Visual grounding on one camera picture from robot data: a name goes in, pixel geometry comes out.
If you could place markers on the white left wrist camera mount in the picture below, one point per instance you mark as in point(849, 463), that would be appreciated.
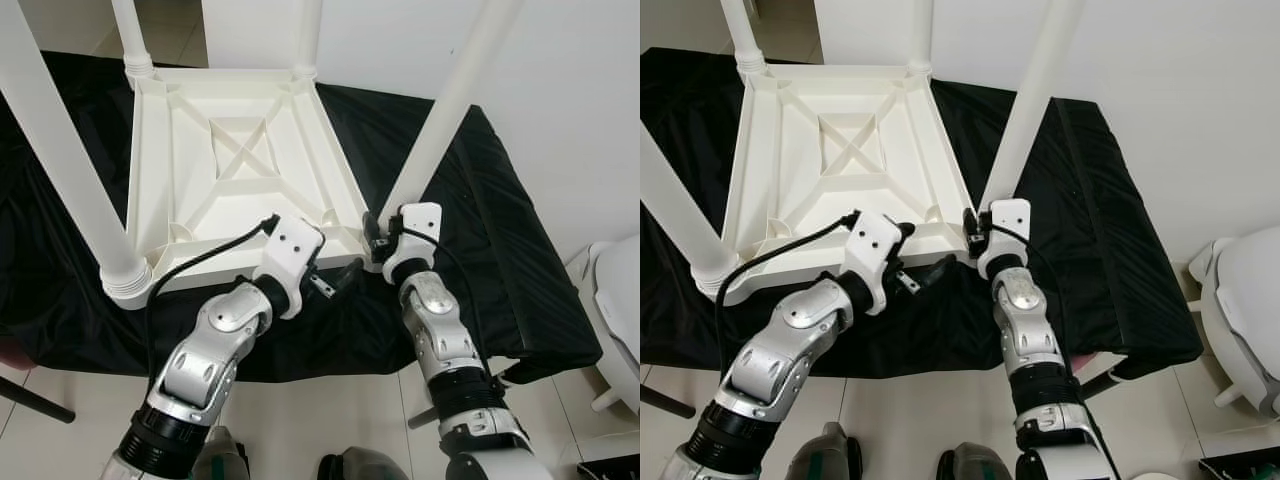
point(875, 238)
point(295, 240)

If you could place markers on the grey robot foot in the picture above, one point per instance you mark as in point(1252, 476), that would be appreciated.
point(362, 466)
point(978, 464)
point(225, 458)
point(825, 456)

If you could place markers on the pink soft object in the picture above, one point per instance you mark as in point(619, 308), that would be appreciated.
point(10, 352)

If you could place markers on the white plastic children table top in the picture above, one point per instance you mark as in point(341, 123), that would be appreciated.
point(180, 130)
point(790, 130)

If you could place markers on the black flat floor object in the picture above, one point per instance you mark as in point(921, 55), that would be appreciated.
point(1240, 465)
point(610, 468)

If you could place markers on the grey robot left foot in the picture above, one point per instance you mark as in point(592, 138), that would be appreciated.
point(825, 456)
point(225, 458)

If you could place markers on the white rounded plastic object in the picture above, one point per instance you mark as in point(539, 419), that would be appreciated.
point(615, 290)
point(1245, 300)

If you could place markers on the grey robot right foot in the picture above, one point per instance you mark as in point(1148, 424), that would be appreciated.
point(362, 466)
point(978, 464)

